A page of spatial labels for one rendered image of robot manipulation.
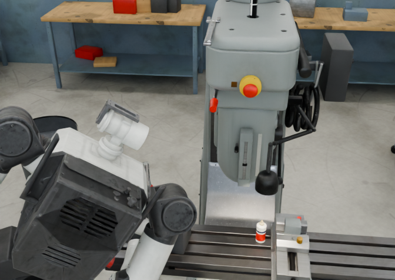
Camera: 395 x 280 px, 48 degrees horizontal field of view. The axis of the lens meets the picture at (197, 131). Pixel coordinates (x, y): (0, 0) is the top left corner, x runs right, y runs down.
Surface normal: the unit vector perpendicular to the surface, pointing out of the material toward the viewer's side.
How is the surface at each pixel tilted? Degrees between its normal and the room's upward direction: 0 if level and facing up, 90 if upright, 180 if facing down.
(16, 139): 75
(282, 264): 0
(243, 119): 90
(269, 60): 90
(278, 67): 90
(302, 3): 90
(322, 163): 0
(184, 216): 68
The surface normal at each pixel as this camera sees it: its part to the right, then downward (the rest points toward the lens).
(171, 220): 0.20, 0.12
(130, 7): -0.14, 0.50
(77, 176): 0.55, -0.79
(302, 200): 0.00, -0.86
